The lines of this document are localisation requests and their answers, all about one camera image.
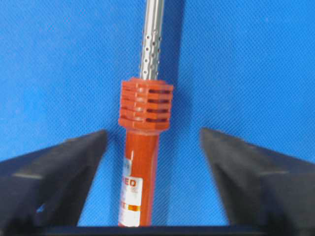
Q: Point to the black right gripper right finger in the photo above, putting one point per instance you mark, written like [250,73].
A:
[259,186]

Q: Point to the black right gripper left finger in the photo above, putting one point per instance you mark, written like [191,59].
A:
[49,187]

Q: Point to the blue table cloth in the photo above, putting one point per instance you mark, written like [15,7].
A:
[243,67]

